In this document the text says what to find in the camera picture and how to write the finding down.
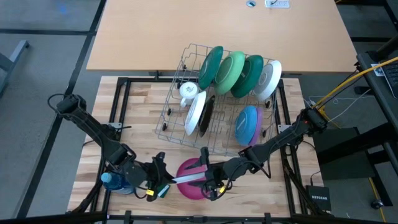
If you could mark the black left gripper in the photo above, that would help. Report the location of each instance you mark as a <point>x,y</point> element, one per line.
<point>154,177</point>

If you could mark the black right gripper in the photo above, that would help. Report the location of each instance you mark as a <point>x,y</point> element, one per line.
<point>214,174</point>

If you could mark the white round plate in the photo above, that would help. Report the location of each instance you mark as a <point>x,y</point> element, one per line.
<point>268,80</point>
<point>195,113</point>

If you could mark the slate blue plate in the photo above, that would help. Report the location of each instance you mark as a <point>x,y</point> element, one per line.
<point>245,124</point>

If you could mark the white printed mug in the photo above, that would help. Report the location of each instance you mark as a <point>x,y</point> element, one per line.
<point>188,91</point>

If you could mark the light green bowl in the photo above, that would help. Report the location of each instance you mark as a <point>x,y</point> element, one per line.
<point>230,73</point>

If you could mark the dark green bowl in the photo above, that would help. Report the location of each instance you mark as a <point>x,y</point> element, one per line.
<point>248,77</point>

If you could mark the dark green plate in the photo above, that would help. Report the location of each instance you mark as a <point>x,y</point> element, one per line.
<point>211,67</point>

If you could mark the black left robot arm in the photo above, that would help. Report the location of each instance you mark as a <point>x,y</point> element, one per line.
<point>93,130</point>

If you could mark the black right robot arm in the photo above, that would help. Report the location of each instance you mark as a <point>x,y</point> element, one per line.
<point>280,140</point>

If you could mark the green sponge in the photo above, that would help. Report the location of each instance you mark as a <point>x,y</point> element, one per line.
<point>163,190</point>

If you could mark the pink bowl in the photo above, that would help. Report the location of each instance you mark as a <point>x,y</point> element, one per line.
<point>191,191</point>

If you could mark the blue plastic bottle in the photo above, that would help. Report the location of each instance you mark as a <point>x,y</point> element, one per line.
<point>113,183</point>

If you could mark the light wooden desk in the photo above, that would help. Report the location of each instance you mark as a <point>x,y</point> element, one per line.
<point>155,31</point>

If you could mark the black caster wheel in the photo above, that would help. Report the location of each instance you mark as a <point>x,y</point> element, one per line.
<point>377,204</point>

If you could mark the white desk power strip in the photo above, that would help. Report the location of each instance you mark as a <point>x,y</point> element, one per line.
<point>276,3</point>

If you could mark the black side desk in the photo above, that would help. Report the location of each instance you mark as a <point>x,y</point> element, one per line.
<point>370,87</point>

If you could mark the grey metal furniture leg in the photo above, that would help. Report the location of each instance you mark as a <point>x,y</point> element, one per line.
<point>6,71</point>

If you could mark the black keyboard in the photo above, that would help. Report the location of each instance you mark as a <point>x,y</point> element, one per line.
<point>392,77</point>

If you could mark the black metal table frame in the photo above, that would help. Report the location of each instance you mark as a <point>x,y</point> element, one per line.
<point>146,80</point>

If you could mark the black Netgear network switch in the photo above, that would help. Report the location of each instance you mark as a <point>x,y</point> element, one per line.
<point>319,198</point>

